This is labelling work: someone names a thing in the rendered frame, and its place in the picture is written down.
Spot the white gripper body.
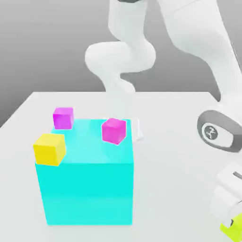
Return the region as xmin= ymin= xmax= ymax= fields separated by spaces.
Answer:
xmin=215 ymin=162 xmax=242 ymax=204

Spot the small lime cube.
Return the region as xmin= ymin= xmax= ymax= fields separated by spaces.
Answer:
xmin=219 ymin=213 xmax=242 ymax=242

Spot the small magenta cube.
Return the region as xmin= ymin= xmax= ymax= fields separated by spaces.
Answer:
xmin=52 ymin=107 xmax=75 ymax=130
xmin=101 ymin=117 xmax=127 ymax=146

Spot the small yellow cube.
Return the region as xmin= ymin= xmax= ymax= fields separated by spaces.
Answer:
xmin=33 ymin=133 xmax=67 ymax=167

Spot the large cyan box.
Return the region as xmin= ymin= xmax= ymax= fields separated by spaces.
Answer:
xmin=35 ymin=118 xmax=134 ymax=226

